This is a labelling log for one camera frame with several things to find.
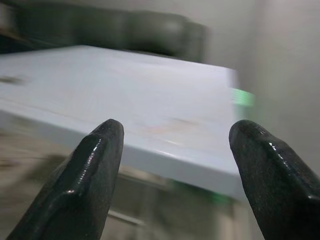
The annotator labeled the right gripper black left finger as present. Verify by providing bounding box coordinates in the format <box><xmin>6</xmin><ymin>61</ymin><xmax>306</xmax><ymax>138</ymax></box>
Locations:
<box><xmin>0</xmin><ymin>119</ymin><xmax>125</xmax><ymax>240</ymax></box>

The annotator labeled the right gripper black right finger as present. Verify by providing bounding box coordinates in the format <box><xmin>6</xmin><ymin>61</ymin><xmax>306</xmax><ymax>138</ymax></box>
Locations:
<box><xmin>229</xmin><ymin>119</ymin><xmax>320</xmax><ymax>240</ymax></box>

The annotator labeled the white plastic folding table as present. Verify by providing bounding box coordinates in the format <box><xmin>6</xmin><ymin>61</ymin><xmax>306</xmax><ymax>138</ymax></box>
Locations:
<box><xmin>0</xmin><ymin>44</ymin><xmax>256</xmax><ymax>202</ymax></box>

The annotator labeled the dark green leather sofa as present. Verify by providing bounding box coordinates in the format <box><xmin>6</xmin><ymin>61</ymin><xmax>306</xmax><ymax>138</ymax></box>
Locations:
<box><xmin>0</xmin><ymin>4</ymin><xmax>208</xmax><ymax>61</ymax></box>

